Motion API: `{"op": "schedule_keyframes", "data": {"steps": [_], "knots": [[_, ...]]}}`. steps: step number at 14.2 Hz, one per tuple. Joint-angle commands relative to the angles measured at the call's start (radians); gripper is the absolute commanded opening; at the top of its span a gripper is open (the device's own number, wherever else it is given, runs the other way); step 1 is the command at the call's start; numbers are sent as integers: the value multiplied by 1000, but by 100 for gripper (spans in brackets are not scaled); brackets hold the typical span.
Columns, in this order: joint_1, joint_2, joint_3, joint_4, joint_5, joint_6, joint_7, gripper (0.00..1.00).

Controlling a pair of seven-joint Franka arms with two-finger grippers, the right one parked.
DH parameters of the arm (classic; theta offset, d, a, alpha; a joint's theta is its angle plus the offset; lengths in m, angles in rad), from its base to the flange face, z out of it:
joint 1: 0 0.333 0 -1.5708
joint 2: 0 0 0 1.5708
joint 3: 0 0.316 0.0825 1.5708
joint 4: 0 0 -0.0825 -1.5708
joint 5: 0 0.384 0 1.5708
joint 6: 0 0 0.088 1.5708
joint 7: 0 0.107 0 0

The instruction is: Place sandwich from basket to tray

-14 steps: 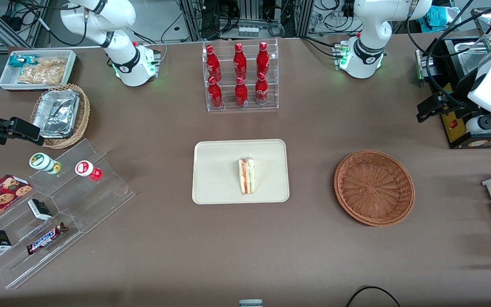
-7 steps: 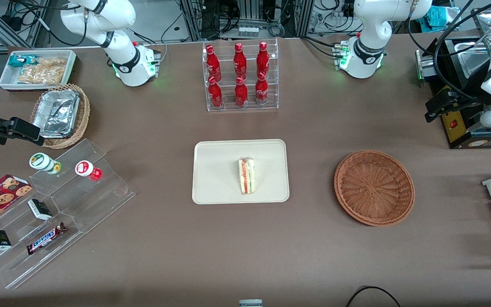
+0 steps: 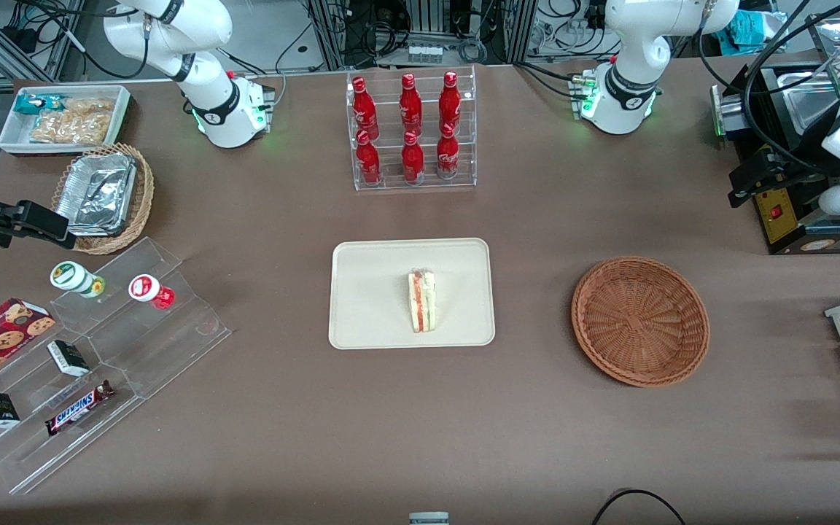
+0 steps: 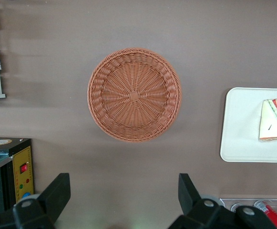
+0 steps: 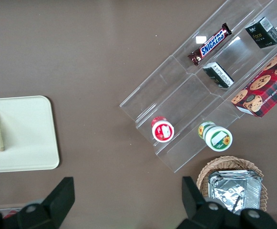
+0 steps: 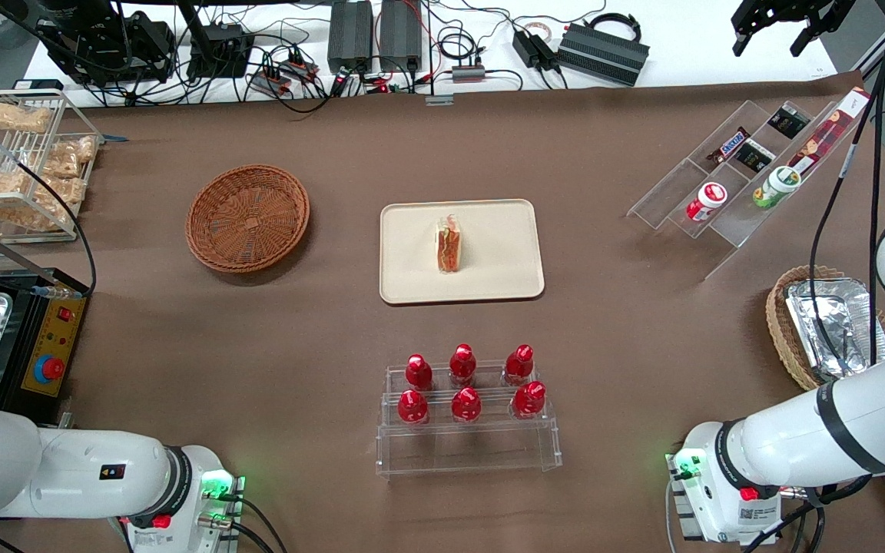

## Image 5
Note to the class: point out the small black box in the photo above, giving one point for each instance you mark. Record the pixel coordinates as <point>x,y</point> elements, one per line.
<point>218,75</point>

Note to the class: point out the clear acrylic stepped display stand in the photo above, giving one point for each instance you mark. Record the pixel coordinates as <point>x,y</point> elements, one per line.
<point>176,95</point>

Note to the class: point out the brown Snickers bar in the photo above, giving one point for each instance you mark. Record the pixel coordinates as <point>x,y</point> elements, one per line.
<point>211,44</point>

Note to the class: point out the red-lid white yogurt cup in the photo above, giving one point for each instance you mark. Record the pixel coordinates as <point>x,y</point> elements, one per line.
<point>162,130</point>

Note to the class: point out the cream rectangular plastic tray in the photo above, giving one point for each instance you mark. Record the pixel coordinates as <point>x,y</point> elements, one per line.
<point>31,136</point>

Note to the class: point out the green-lid white yogurt cup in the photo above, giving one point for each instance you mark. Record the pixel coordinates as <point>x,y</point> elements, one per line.
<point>218,139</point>

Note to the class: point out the silver foil packets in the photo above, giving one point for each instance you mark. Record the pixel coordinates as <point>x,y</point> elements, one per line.
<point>236,190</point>

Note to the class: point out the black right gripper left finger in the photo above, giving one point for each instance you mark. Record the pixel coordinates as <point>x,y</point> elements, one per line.
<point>54,202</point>

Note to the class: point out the black carton Face print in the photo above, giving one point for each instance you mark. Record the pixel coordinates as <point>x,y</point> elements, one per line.
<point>262,33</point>

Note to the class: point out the red tartan cookie box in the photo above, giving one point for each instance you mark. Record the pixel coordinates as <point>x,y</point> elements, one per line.
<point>267,88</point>

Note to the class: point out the light tan wicker basket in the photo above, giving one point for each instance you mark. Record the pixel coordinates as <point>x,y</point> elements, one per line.
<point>228,163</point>

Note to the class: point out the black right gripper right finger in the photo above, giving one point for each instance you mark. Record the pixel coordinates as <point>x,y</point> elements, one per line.
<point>195,202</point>

